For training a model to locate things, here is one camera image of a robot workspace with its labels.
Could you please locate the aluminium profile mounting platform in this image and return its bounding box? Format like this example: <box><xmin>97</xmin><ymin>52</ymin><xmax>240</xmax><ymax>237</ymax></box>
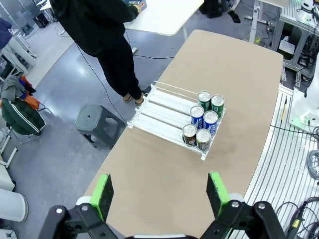
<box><xmin>244</xmin><ymin>84</ymin><xmax>319</xmax><ymax>239</ymax></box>

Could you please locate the aluminium frame equipment rack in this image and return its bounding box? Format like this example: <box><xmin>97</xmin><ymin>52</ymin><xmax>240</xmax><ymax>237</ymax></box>
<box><xmin>271</xmin><ymin>0</ymin><xmax>319</xmax><ymax>84</ymax></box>

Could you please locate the grey and orange clothing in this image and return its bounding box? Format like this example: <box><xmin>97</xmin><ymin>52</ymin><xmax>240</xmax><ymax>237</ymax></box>
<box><xmin>0</xmin><ymin>74</ymin><xmax>40</xmax><ymax>110</ymax></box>

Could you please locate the green jacket with white stripes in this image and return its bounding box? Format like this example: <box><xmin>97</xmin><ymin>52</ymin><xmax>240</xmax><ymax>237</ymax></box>
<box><xmin>1</xmin><ymin>98</ymin><xmax>47</xmax><ymax>137</ymax></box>

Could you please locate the thin black platform cable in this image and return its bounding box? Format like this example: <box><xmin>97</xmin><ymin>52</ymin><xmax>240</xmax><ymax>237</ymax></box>
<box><xmin>270</xmin><ymin>124</ymin><xmax>319</xmax><ymax>137</ymax></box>

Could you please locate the dark patterned coffee can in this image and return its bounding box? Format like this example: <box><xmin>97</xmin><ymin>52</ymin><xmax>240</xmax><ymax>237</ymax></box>
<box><xmin>195</xmin><ymin>128</ymin><xmax>212</xmax><ymax>152</ymax></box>
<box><xmin>182</xmin><ymin>123</ymin><xmax>198</xmax><ymax>147</ymax></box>

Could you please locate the white metal rack frame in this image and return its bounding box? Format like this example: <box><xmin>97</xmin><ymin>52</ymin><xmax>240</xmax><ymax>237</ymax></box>
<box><xmin>0</xmin><ymin>119</ymin><xmax>18</xmax><ymax>168</ymax></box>

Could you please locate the black floor cable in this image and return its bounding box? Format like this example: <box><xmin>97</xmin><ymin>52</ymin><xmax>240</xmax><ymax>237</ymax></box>
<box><xmin>74</xmin><ymin>42</ymin><xmax>127</xmax><ymax>123</ymax></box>
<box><xmin>124</xmin><ymin>29</ymin><xmax>175</xmax><ymax>60</ymax></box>

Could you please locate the small black cloth item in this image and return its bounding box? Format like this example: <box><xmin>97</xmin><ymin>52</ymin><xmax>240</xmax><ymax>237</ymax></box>
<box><xmin>227</xmin><ymin>10</ymin><xmax>241</xmax><ymax>24</ymax></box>

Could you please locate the person's right forearm black sleeve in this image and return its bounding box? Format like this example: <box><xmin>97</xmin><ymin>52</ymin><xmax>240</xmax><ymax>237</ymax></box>
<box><xmin>121</xmin><ymin>4</ymin><xmax>139</xmax><ymax>23</ymax></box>

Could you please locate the grey plastic stool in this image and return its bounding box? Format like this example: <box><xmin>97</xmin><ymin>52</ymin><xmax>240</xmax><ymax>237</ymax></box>
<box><xmin>75</xmin><ymin>104</ymin><xmax>127</xmax><ymax>150</ymax></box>

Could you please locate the black bag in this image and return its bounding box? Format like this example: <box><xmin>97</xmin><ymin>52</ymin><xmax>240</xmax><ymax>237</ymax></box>
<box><xmin>199</xmin><ymin>0</ymin><xmax>230</xmax><ymax>18</ymax></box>

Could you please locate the blue Pocari Sweat can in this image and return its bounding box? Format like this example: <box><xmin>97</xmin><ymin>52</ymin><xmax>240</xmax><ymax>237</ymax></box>
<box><xmin>190</xmin><ymin>105</ymin><xmax>205</xmax><ymax>130</ymax></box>
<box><xmin>203</xmin><ymin>110</ymin><xmax>219</xmax><ymax>137</ymax></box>

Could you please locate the grey coiled cable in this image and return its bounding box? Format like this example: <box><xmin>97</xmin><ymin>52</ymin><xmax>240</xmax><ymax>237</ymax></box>
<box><xmin>306</xmin><ymin>149</ymin><xmax>319</xmax><ymax>180</ymax></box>

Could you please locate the person in black jacket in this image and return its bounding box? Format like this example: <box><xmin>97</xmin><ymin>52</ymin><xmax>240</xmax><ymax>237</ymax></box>
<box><xmin>49</xmin><ymin>0</ymin><xmax>152</xmax><ymax>105</ymax></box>

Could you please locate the clear white can dispenser rack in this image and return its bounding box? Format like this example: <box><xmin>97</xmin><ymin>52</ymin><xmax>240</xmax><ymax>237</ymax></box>
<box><xmin>126</xmin><ymin>80</ymin><xmax>227</xmax><ymax>162</ymax></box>

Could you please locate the black cable bundle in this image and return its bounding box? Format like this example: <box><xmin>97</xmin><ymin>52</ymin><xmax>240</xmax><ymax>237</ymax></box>
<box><xmin>275</xmin><ymin>196</ymin><xmax>319</xmax><ymax>239</ymax></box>

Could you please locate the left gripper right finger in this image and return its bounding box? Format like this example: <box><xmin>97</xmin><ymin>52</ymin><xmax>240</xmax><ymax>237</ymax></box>
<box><xmin>200</xmin><ymin>171</ymin><xmax>287</xmax><ymax>239</ymax></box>

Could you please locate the white cylindrical air purifier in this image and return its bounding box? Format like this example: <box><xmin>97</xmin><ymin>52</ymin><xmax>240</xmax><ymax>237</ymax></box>
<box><xmin>0</xmin><ymin>188</ymin><xmax>28</xmax><ymax>222</ymax></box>

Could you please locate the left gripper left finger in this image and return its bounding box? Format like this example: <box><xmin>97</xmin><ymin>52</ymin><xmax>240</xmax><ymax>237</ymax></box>
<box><xmin>37</xmin><ymin>173</ymin><xmax>124</xmax><ymax>239</ymax></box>

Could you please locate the person in blue jacket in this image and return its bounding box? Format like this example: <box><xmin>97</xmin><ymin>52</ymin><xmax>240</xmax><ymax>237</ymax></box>
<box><xmin>0</xmin><ymin>17</ymin><xmax>37</xmax><ymax>75</ymax></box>

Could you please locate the large white desk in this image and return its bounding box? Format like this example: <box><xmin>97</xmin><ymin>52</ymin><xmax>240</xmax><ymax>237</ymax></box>
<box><xmin>123</xmin><ymin>0</ymin><xmax>205</xmax><ymax>41</ymax></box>

